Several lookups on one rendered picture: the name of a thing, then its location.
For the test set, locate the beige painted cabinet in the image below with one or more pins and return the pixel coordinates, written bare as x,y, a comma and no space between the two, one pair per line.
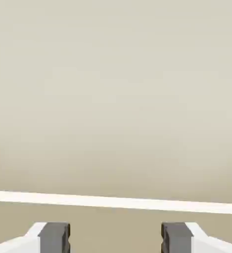
115,202

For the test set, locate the beige cabinet door front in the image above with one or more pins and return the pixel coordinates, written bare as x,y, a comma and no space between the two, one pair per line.
115,94

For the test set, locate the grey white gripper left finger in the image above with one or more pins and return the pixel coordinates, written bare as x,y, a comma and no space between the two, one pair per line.
52,239

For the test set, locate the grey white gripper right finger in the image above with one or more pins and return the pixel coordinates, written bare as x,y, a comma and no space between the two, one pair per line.
177,239

